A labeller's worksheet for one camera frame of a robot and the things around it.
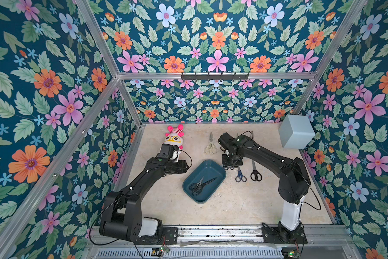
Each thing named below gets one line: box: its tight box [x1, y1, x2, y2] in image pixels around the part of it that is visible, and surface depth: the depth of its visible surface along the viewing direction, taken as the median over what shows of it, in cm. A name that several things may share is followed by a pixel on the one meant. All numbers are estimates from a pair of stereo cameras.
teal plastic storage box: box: [182, 159, 227, 205], surface depth 92 cm
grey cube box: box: [278, 114, 316, 150], surface depth 101 cm
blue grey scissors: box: [234, 166, 247, 183], surface depth 95 cm
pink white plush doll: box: [163, 124, 185, 162], surface depth 104 cm
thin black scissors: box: [188, 176, 218, 196], surface depth 90 cm
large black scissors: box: [250, 159, 263, 182], surface depth 95 cm
